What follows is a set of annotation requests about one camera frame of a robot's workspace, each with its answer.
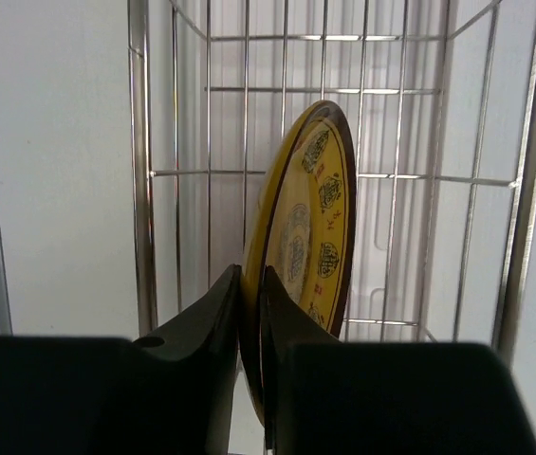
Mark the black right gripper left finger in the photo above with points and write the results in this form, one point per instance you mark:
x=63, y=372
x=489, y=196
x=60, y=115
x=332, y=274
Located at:
x=169, y=392

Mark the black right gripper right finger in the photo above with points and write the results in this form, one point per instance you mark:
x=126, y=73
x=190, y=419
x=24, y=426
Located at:
x=325, y=396

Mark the yellow plate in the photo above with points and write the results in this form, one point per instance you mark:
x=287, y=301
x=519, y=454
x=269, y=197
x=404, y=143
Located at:
x=304, y=227

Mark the metal wire dish rack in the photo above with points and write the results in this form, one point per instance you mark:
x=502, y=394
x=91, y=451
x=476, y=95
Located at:
x=135, y=137

